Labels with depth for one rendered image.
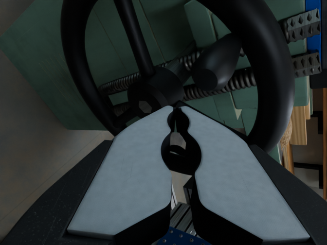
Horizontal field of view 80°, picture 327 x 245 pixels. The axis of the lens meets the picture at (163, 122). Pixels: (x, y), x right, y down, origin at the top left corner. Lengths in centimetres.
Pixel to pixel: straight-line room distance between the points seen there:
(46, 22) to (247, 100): 55
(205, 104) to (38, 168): 81
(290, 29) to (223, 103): 13
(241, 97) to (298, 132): 38
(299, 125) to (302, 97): 35
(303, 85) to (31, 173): 99
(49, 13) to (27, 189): 71
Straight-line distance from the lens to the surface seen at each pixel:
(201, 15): 27
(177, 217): 90
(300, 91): 29
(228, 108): 32
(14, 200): 105
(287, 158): 330
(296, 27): 24
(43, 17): 67
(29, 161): 103
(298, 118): 63
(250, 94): 30
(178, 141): 63
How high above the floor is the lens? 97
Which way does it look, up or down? 38 degrees down
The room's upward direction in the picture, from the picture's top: 89 degrees clockwise
